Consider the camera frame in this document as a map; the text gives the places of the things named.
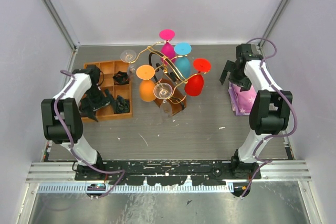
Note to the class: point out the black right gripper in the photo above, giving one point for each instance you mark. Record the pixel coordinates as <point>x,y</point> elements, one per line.
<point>229,67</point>

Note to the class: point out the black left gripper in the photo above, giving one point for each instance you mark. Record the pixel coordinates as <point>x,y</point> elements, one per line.
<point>109,98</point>

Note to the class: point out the red wine glass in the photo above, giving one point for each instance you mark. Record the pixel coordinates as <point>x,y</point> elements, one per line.
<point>195,82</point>

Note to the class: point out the clear wine glass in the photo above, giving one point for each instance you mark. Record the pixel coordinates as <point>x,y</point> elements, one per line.
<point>163,91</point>
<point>129,56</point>

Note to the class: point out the blue wine glass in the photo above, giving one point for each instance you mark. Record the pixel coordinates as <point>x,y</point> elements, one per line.
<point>182,63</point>

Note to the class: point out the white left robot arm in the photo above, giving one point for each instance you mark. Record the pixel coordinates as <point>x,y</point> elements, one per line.
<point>61,115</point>

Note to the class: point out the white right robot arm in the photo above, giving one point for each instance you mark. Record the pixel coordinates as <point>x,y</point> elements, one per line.
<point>268,118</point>

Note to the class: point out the orange wine glass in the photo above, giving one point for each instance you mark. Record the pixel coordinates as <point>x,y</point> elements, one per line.
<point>146,87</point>

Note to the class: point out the pink wine glass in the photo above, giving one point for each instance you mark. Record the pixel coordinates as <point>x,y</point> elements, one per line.
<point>167,49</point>

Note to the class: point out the dark green rolled tie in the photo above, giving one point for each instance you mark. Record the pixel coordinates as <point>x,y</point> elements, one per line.
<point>122,105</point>

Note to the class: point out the purple cartoon pouch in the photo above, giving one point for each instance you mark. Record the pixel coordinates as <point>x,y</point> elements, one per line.
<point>241,101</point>

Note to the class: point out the wooden compartment tray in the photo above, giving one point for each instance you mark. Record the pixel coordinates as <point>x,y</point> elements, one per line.
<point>110,69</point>

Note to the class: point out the black orange rolled tie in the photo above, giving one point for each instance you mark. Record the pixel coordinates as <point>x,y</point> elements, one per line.
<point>121,78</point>

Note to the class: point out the gold wire glass rack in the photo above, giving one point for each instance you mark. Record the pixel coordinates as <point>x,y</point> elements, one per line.
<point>165,72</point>

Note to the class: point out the aluminium front rail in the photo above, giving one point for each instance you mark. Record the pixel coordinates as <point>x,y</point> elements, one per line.
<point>58,177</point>

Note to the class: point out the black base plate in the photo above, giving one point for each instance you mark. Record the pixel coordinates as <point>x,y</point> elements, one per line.
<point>169,172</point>

